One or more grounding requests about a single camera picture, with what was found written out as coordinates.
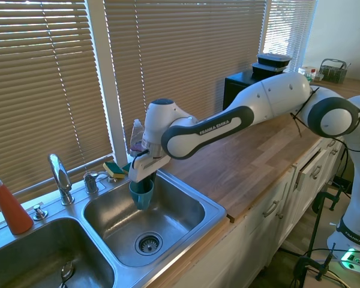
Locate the wide beige window blind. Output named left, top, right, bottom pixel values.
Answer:
left=103, top=0, right=268, bottom=142
left=0, top=0, right=115, bottom=215

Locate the round metal drain strainer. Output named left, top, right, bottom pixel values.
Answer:
left=134, top=231, right=164, bottom=257

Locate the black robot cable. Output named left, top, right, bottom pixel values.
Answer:
left=289, top=86, right=360, bottom=153

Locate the black plastic food container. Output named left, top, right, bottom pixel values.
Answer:
left=251, top=62, right=286, bottom=80
left=256, top=53, right=292, bottom=68

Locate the chrome kitchen faucet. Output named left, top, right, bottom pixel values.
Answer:
left=47, top=153, right=76, bottom=206

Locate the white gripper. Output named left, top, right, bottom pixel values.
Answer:
left=128, top=152, right=171, bottom=193

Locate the narrow beige window blind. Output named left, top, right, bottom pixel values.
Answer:
left=263, top=0, right=317, bottom=73

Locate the orange spray bottle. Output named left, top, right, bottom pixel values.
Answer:
left=0, top=169, right=35, bottom=236

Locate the teal plastic cup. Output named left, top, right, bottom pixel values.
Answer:
left=128, top=179, right=155, bottom=211

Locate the grey cutlery basket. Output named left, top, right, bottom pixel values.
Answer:
left=319, top=58, right=351, bottom=85

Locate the stainless steel double sink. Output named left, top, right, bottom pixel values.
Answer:
left=0, top=168, right=228, bottom=288

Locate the white kitchen cabinet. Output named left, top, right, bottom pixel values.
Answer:
left=149, top=136, right=350, bottom=288

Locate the black metal clamp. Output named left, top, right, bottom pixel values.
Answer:
left=305, top=182, right=352, bottom=259
left=293, top=242, right=338, bottom=288

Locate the clear dish soap bottle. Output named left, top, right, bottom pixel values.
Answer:
left=128, top=118, right=146, bottom=158

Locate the yellow and green sponge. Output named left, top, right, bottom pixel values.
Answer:
left=102, top=161, right=125, bottom=180

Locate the chrome soap dispenser pump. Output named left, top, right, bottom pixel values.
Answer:
left=83, top=171, right=109, bottom=194

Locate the metal sink stopper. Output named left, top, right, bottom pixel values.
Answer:
left=59, top=260, right=76, bottom=288

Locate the small chrome sink knob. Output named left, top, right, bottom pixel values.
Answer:
left=32, top=204, right=49, bottom=221

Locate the black box appliance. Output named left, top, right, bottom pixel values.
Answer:
left=223, top=71, right=260, bottom=113

